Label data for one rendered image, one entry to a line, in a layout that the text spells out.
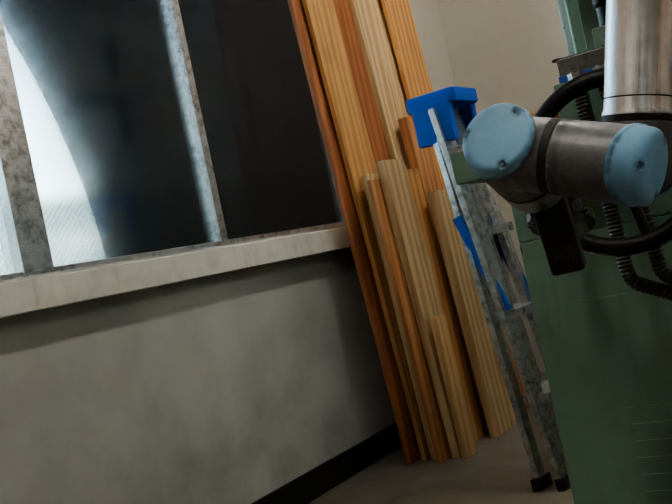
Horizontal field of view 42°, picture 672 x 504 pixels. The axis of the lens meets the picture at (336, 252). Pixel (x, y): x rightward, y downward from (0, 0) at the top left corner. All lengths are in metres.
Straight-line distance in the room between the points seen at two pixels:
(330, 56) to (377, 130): 0.37
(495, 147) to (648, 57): 0.23
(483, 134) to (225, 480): 1.77
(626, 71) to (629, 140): 0.16
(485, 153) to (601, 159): 0.13
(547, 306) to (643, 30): 0.64
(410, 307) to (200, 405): 0.85
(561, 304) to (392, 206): 1.46
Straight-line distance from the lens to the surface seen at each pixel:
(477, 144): 1.05
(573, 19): 1.99
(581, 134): 1.03
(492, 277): 2.49
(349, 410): 3.15
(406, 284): 3.03
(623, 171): 1.00
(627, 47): 1.16
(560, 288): 1.63
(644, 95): 1.15
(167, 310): 2.51
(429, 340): 3.02
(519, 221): 1.63
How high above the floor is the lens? 0.76
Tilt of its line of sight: level
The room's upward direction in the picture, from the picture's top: 12 degrees counter-clockwise
